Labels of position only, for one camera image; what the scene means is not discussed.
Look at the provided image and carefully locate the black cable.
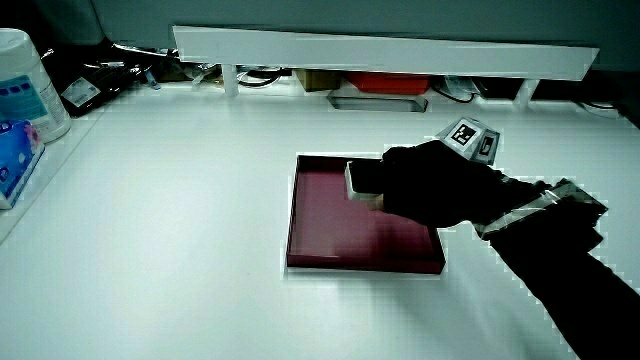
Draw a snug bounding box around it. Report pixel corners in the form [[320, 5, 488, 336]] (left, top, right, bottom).
[[430, 78, 477, 105], [236, 68, 282, 89]]

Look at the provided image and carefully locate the white eraser with black sleeve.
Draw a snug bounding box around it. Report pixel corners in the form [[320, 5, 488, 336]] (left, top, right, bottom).
[[343, 159, 386, 203]]

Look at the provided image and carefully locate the dark red square tray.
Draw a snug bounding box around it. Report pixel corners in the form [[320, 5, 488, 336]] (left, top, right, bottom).
[[285, 153, 447, 276]]

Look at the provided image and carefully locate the black bag with white label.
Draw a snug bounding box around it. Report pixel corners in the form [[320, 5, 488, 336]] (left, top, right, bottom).
[[59, 63, 152, 119]]

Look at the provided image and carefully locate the brown cardboard box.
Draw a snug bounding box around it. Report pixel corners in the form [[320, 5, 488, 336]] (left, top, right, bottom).
[[293, 68, 344, 93]]

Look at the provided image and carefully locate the white wipes canister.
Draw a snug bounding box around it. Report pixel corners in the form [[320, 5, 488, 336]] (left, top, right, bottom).
[[0, 28, 73, 144]]

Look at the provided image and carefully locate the red box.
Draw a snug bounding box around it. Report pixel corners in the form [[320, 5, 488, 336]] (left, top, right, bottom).
[[345, 71, 433, 97]]

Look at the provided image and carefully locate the white desk shelf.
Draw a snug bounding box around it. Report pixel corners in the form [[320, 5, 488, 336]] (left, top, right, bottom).
[[172, 25, 601, 109]]

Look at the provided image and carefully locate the person's right hand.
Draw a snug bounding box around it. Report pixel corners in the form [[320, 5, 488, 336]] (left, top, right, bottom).
[[367, 117, 506, 229]]

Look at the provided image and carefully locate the person's right forearm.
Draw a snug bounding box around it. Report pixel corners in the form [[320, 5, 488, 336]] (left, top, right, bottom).
[[472, 169, 640, 360]]

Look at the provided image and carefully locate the grey flat tray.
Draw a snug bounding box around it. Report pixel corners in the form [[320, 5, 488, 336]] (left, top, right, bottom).
[[326, 94, 430, 114]]

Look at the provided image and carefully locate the blue tissue pack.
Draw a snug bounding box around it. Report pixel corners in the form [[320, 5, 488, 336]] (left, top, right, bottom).
[[0, 119, 47, 211]]

